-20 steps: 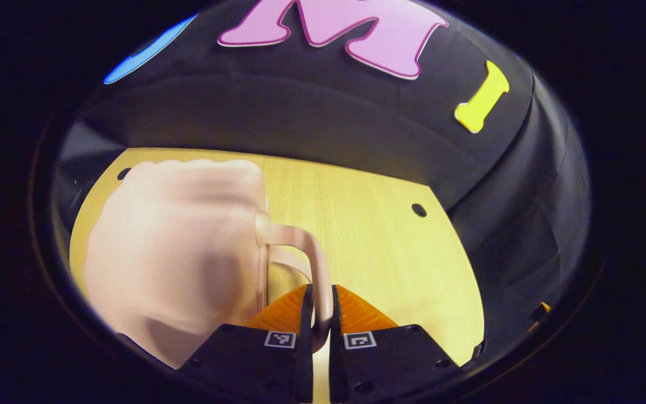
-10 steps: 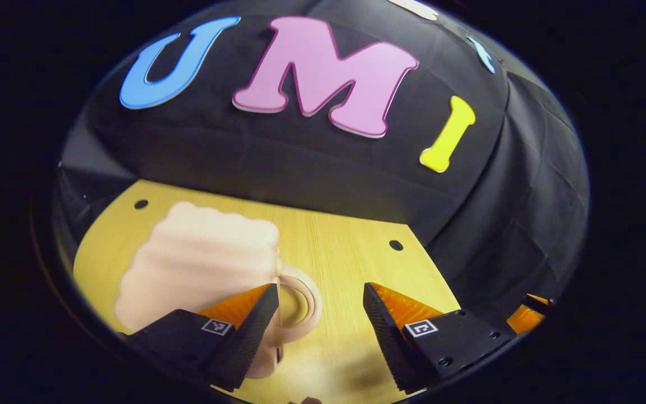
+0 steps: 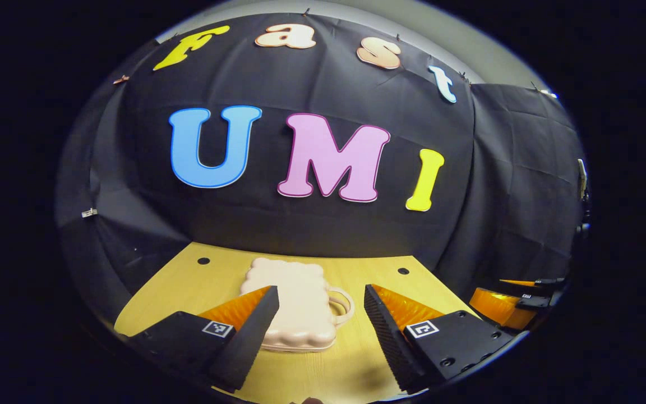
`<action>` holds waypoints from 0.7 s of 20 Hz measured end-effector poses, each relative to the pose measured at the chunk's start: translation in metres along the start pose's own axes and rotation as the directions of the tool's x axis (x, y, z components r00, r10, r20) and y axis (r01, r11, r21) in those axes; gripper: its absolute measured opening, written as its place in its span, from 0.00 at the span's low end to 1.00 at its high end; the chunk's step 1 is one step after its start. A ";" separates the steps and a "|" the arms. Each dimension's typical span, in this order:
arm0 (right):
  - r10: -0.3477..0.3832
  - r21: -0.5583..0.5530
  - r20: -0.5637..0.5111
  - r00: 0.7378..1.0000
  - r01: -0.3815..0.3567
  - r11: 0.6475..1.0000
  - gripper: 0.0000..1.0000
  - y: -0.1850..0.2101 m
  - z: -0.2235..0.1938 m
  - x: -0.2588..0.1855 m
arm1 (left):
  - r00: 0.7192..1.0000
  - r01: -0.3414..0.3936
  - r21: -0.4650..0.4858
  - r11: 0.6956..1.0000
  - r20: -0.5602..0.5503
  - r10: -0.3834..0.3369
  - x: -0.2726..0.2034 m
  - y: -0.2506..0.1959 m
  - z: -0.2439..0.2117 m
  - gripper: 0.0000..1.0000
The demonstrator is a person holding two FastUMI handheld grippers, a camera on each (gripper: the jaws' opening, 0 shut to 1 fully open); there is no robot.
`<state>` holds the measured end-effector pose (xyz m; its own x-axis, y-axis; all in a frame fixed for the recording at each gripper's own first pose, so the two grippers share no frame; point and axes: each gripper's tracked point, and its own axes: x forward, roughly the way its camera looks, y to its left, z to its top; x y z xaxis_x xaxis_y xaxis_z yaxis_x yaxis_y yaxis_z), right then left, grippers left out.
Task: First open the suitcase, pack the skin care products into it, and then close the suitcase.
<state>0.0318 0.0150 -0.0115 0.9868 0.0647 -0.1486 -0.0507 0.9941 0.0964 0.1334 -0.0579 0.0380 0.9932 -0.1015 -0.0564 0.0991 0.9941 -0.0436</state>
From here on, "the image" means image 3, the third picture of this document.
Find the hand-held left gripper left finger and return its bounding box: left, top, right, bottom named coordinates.
left=126, top=285, right=280, bottom=394

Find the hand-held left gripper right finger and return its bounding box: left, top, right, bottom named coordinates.
left=363, top=284, right=515, bottom=395

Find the pink suitcase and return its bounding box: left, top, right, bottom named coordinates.
left=239, top=257, right=355, bottom=354

